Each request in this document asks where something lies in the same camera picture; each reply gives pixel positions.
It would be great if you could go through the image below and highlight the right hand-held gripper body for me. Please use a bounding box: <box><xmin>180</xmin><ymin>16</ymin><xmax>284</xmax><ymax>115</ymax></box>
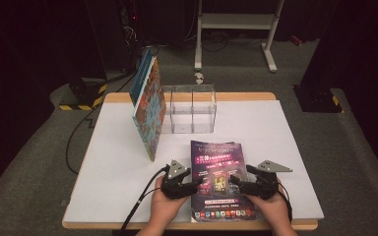
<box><xmin>242</xmin><ymin>159</ymin><xmax>293</xmax><ymax>201</ymax></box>

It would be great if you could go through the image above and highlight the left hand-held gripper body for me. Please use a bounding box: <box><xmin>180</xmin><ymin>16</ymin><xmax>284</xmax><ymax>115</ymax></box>
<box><xmin>160</xmin><ymin>159</ymin><xmax>199</xmax><ymax>201</ymax></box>

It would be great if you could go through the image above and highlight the purple magazine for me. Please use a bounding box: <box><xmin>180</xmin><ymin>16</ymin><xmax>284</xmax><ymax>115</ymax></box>
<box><xmin>190</xmin><ymin>140</ymin><xmax>258</xmax><ymax>224</ymax></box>

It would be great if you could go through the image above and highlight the clear acrylic book rack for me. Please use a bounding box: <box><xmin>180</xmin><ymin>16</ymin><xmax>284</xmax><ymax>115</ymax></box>
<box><xmin>161</xmin><ymin>84</ymin><xmax>219</xmax><ymax>135</ymax></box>

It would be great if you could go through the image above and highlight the light blue green picture book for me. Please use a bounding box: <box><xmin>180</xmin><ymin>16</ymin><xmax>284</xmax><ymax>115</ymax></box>
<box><xmin>132</xmin><ymin>56</ymin><xmax>167</xmax><ymax>162</ymax></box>

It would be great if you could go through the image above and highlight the blue hardcover picture book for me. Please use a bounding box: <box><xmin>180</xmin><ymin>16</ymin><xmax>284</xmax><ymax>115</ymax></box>
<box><xmin>129</xmin><ymin>47</ymin><xmax>155</xmax><ymax>107</ymax></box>

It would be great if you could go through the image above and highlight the person's left hand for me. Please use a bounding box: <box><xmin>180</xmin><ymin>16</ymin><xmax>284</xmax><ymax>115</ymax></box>
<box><xmin>149</xmin><ymin>176</ymin><xmax>192</xmax><ymax>232</ymax></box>

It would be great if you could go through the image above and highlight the person's right hand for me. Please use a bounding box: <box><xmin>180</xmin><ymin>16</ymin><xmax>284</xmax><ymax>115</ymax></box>
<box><xmin>245</xmin><ymin>178</ymin><xmax>293</xmax><ymax>232</ymax></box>

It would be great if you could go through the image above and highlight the white table mat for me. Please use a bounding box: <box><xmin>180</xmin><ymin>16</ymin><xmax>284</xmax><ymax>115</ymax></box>
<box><xmin>63</xmin><ymin>99</ymin><xmax>325</xmax><ymax>224</ymax></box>

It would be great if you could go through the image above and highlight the black yellow striped stand base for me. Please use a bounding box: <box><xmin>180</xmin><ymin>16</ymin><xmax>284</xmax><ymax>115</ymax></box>
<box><xmin>58</xmin><ymin>77</ymin><xmax>109</xmax><ymax>112</ymax></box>

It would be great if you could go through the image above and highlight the small red floor object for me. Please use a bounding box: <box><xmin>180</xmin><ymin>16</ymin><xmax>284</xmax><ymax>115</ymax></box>
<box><xmin>289</xmin><ymin>34</ymin><xmax>303</xmax><ymax>47</ymax></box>

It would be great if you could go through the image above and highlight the white metal stand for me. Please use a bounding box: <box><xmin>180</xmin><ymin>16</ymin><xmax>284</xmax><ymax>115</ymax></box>
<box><xmin>194</xmin><ymin>0</ymin><xmax>284</xmax><ymax>74</ymax></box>

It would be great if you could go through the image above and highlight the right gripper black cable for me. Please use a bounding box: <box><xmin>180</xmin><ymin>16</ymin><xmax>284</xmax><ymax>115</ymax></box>
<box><xmin>277</xmin><ymin>181</ymin><xmax>294</xmax><ymax>227</ymax></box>

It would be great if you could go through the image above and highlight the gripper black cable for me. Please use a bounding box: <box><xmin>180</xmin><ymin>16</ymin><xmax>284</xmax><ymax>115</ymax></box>
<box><xmin>277</xmin><ymin>181</ymin><xmax>294</xmax><ymax>227</ymax></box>
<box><xmin>119</xmin><ymin>165</ymin><xmax>171</xmax><ymax>236</ymax></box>

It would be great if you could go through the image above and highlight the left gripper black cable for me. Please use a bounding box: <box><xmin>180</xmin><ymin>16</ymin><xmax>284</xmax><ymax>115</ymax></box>
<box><xmin>119</xmin><ymin>165</ymin><xmax>171</xmax><ymax>236</ymax></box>

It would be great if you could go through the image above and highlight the black floor cable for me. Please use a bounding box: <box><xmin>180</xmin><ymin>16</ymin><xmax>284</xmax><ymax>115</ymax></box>
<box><xmin>65</xmin><ymin>109</ymin><xmax>96</xmax><ymax>175</ymax></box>

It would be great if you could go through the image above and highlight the dark equipment rack with wires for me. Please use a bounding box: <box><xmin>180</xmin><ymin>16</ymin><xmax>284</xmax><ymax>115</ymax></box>
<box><xmin>117</xmin><ymin>0</ymin><xmax>146</xmax><ymax>73</ymax></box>

